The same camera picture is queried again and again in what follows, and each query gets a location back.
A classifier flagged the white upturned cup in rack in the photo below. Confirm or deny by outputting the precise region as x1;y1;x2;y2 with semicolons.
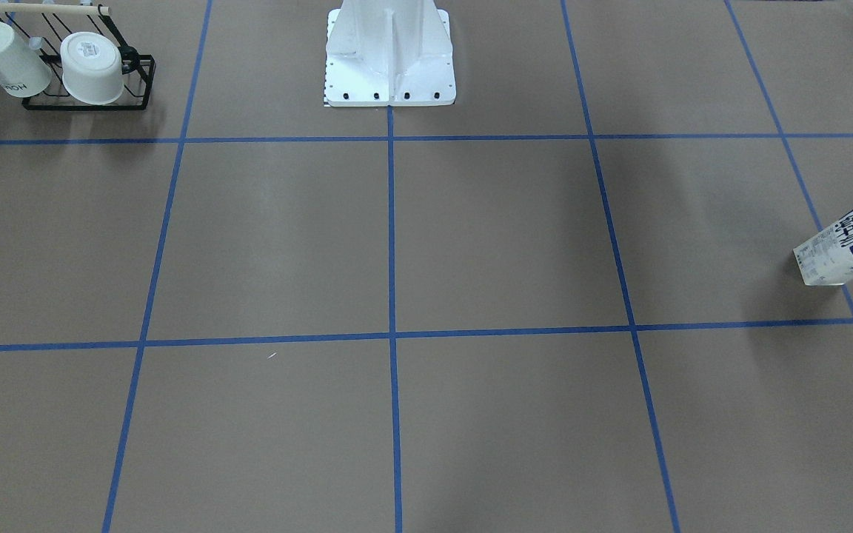
58;33;124;105

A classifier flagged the white mug with lettering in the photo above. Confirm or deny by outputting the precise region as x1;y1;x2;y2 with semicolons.
0;21;52;98

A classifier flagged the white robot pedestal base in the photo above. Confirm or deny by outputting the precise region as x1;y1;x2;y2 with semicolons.
323;1;457;107

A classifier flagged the black wire cup rack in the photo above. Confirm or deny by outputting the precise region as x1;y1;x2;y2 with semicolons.
0;1;156;112

